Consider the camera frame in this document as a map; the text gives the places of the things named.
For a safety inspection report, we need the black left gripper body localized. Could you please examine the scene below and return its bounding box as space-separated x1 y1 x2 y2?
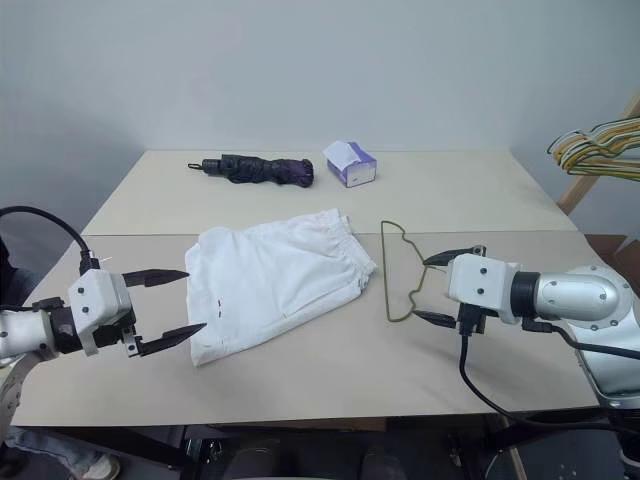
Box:
92 293 144 360

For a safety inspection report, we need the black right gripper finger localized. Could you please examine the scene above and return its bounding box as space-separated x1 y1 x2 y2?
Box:
421 249 471 267
413 310 459 330

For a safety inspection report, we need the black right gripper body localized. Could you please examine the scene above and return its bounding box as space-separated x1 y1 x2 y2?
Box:
443 243 490 337

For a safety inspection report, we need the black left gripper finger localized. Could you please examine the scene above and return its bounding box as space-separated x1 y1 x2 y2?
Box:
135 322 209 358
121 268 191 289

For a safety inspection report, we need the olive green wire hanger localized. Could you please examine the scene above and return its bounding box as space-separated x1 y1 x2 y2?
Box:
379 219 454 324

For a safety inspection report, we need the white cloth garment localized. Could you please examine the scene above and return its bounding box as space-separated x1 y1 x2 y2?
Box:
183 208 379 369

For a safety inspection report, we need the purple white tissue box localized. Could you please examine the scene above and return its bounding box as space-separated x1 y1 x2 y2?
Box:
322 140 379 190

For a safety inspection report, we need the white sneaker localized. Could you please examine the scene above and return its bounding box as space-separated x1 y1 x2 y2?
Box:
82 451 122 480

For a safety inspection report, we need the black purple folded umbrella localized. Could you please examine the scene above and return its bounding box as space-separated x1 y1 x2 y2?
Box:
187 154 316 190

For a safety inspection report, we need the bundle of coloured hangers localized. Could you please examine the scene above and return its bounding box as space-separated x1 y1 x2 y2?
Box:
553 117 640 177

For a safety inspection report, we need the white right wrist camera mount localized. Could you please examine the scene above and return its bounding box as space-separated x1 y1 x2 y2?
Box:
444 252 521 324

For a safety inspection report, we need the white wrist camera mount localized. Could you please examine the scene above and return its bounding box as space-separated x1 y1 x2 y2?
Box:
444 252 521 324
67 269 135 357

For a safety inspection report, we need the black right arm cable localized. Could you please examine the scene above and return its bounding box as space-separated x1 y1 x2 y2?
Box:
458 333 624 429
521 319 640 361

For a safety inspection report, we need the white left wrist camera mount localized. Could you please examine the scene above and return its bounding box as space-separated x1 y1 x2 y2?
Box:
67 269 135 357

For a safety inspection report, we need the rack of wire hangers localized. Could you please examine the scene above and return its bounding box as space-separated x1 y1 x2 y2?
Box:
554 94 640 217

